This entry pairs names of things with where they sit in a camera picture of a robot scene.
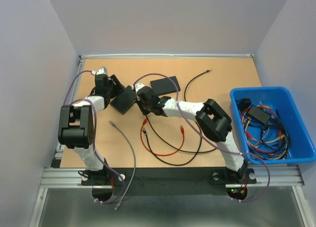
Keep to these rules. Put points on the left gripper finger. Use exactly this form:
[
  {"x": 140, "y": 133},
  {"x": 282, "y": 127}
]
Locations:
[
  {"x": 117, "y": 86},
  {"x": 111, "y": 93}
]

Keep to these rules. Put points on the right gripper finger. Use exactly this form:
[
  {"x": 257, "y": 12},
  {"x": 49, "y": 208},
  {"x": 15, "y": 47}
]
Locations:
[
  {"x": 138, "y": 100},
  {"x": 145, "y": 111}
]

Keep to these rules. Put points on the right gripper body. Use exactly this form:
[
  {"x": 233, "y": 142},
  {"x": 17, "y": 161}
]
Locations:
[{"x": 147, "y": 105}]

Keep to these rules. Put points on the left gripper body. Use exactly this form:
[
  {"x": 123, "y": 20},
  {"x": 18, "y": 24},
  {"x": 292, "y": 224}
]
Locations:
[{"x": 110, "y": 83}]

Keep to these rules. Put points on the black network switch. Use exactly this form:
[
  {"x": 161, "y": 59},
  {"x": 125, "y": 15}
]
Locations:
[
  {"x": 124, "y": 101},
  {"x": 165, "y": 86}
]

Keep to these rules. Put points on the black ethernet cable short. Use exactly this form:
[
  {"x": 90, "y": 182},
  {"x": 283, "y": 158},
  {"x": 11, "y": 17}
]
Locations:
[{"x": 178, "y": 157}]

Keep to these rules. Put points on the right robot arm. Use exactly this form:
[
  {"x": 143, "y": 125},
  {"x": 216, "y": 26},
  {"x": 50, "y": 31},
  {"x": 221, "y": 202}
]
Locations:
[{"x": 214, "y": 122}]

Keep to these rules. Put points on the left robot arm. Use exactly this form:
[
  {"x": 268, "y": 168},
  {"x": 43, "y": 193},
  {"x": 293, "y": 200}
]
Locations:
[{"x": 77, "y": 126}]

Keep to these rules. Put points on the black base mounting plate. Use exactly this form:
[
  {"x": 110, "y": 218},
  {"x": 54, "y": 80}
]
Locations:
[{"x": 182, "y": 180}]

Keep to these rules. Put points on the black power adapter in bin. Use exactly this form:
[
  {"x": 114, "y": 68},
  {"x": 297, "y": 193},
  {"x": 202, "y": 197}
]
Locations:
[{"x": 259, "y": 115}]

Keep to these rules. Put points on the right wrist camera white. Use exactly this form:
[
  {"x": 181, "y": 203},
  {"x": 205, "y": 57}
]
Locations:
[{"x": 138, "y": 86}]

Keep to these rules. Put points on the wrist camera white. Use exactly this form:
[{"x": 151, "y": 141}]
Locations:
[
  {"x": 138, "y": 86},
  {"x": 101, "y": 71}
]

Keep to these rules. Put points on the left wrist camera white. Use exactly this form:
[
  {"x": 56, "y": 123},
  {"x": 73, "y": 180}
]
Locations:
[{"x": 101, "y": 71}]

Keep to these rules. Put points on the aluminium front rail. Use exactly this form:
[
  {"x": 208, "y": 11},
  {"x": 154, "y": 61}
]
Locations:
[{"x": 281, "y": 176}]

